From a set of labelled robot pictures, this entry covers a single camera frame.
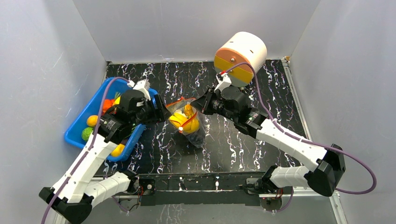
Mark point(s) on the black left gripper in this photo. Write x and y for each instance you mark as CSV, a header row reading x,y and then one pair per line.
x,y
161,113

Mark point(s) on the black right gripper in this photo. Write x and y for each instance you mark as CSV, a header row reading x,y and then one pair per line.
x,y
209,102

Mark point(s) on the clear zip bag orange zipper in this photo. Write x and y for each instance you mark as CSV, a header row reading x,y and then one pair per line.
x,y
179,104

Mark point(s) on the yellow toy banana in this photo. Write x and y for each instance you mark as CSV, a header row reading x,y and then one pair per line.
x,y
185,120

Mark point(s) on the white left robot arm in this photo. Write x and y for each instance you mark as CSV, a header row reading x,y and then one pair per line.
x,y
72,196

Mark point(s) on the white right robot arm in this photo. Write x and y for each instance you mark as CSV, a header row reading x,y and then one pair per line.
x,y
320,169

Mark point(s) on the yellow toy pepper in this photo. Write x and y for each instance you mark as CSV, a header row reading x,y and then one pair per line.
x,y
116,101

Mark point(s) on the yellow orange toy fruit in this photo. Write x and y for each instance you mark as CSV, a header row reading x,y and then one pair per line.
x,y
118,150

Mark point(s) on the round drawer cabinet toy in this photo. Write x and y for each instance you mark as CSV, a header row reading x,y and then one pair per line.
x,y
241,47

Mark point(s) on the yellow toy lemon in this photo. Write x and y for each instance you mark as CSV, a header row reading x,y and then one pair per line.
x,y
92,120

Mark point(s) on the blue plastic bin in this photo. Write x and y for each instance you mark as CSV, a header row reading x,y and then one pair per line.
x,y
83,114

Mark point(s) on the green toy fruit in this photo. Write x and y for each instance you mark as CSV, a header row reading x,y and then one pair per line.
x,y
86,133

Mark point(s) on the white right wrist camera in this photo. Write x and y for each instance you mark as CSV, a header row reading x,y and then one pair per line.
x,y
224,81

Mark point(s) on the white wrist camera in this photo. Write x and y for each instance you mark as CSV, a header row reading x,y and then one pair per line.
x,y
142,86
224,81

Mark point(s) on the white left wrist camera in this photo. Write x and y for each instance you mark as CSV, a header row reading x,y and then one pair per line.
x,y
142,86

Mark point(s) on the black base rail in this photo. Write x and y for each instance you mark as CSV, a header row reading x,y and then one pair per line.
x,y
205,188

